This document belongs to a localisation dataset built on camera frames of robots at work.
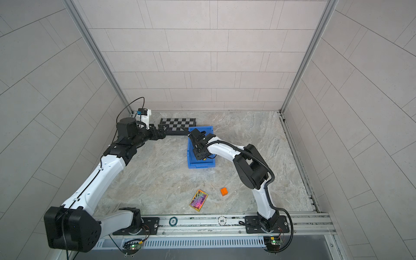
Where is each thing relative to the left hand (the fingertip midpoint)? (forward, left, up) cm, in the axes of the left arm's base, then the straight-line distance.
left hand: (164, 123), depth 78 cm
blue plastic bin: (-11, -13, -19) cm, 26 cm away
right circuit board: (-46, -50, -24) cm, 72 cm away
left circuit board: (-47, +8, -23) cm, 53 cm away
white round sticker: (-37, -29, -23) cm, 53 cm away
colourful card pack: (-29, -17, -23) cm, 41 cm away
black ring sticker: (-38, -7, -24) cm, 45 cm away
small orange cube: (-25, -30, -22) cm, 45 cm away
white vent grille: (-46, +15, -25) cm, 54 cm away
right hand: (-4, -17, -23) cm, 29 cm away
